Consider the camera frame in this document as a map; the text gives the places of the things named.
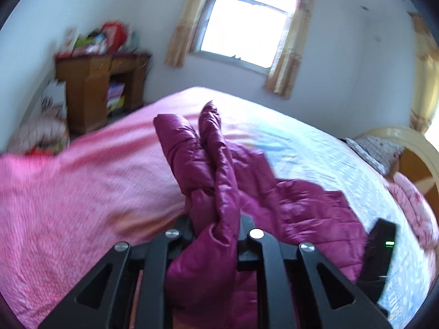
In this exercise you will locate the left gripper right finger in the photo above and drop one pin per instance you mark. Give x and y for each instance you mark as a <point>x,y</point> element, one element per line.
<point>298,287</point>

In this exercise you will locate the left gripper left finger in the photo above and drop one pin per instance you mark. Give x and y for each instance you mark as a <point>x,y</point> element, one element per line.
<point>125,289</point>

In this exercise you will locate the magenta puffer jacket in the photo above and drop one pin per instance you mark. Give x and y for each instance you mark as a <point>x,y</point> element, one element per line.
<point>222,181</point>

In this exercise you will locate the patterned pillow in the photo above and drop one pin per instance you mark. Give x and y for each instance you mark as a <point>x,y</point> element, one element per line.
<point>377,152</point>

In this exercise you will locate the cream wooden headboard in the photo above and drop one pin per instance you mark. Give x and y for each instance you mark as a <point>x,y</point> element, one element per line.
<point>419,161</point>

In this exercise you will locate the blue pink printed bedsheet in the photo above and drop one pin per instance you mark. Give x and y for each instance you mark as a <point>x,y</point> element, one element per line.
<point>57,212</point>

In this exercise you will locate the pale pink quilted jacket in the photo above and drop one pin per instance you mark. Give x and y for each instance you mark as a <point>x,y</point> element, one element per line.
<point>48,133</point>

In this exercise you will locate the right beige curtain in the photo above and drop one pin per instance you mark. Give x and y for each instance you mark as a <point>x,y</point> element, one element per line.
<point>287,62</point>

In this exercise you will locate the beige curtain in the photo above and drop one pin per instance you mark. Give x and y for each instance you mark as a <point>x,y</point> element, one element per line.
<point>287,62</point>
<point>182,37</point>

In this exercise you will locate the white paper bag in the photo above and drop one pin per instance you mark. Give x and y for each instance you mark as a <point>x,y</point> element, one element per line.
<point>54,98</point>

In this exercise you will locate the brown wooden desk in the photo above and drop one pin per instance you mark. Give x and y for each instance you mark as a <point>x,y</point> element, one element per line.
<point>87,80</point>

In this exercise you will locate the left beige curtain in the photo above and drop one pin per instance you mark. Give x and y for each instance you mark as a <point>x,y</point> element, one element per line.
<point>182,37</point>

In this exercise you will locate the red gift bag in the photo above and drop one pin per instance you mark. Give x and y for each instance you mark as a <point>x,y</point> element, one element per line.
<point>116,34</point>

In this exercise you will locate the white carton box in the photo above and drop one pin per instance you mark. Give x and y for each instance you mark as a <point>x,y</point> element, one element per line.
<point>69,39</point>

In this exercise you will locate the window with metal frame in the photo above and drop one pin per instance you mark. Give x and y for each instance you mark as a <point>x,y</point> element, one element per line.
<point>244,32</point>

